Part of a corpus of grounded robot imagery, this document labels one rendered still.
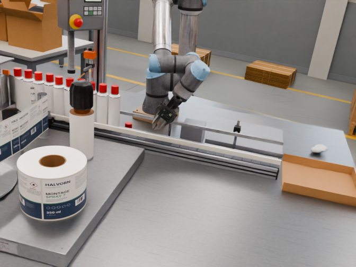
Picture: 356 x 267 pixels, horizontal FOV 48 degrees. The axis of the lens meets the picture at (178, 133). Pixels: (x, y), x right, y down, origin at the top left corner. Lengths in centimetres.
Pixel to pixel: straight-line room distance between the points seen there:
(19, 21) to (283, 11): 449
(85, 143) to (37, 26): 202
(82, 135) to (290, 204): 80
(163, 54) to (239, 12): 545
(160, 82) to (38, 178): 96
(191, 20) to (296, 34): 505
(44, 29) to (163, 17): 179
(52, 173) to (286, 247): 75
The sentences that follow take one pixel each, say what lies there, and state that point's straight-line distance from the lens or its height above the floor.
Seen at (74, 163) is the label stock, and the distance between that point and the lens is 123.
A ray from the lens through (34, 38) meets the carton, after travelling 344.
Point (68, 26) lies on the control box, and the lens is 174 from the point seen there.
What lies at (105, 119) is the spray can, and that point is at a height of 93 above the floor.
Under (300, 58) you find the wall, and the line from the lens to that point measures 691.
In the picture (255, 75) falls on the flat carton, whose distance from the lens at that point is 596.
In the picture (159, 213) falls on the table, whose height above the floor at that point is 83.
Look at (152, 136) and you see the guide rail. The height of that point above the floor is 91.
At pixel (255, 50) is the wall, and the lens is 704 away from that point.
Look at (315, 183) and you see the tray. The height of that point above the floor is 83.
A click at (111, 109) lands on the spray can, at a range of 174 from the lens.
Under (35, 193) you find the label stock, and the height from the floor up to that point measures 97.
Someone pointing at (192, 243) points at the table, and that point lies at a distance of 126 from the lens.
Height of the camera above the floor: 164
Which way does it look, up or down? 25 degrees down
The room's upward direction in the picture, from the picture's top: 7 degrees clockwise
